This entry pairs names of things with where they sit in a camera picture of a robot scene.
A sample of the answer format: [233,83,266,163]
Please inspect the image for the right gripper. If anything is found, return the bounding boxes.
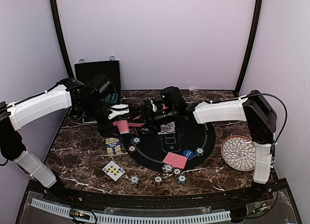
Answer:
[128,106,177,135]

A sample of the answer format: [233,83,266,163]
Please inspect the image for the red-backed playing card deck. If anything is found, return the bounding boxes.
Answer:
[113,120,129,134]

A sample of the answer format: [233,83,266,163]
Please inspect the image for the red card deck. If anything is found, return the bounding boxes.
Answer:
[105,138,122,156]

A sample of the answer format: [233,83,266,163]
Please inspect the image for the face-up queen card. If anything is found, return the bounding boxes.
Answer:
[158,122,175,135]

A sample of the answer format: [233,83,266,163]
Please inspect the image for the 50 chips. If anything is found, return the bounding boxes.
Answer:
[196,147,204,157]
[131,136,141,145]

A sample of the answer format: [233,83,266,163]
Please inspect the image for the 100 chips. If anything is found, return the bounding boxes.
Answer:
[128,145,136,153]
[173,168,182,175]

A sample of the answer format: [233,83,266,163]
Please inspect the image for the face-up spade card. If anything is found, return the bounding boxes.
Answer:
[102,161,125,181]

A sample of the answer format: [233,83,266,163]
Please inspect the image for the blue chip stack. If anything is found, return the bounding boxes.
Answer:
[129,175,140,185]

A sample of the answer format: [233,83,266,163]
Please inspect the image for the blue small blind button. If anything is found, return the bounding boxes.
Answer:
[183,149,195,159]

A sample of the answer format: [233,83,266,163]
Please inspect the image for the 10 chips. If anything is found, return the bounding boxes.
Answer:
[162,164,173,173]

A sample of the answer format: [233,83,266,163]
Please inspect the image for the orange 100 chip stack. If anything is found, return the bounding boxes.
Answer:
[154,176,163,183]

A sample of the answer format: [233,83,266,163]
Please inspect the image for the green-blue 50 chip stack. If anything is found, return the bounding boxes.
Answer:
[176,174,187,185]

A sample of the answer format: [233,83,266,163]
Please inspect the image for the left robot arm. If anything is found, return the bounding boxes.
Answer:
[0,75,129,203]

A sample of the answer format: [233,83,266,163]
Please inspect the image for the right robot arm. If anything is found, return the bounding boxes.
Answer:
[129,87,281,202]

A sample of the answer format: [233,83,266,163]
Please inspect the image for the green chip row left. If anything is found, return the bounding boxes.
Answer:
[105,93,115,103]

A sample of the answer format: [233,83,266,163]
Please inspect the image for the green chip row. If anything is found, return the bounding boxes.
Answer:
[105,93,115,103]
[111,93,119,104]

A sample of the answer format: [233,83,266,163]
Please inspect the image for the green chip row right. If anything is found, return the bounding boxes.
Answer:
[111,93,119,104]

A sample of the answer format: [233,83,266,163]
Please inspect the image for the round black poker mat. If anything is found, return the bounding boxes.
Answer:
[122,100,217,173]

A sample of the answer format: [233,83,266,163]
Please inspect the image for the black poker chip case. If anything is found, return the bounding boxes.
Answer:
[74,56,122,124]

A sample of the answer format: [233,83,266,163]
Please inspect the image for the floral patterned plate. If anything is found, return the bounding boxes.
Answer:
[221,135,256,172]

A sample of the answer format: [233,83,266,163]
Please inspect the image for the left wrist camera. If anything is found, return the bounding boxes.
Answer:
[108,104,130,120]

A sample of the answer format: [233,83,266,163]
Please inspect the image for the white cable duct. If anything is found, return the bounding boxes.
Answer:
[31,198,231,224]

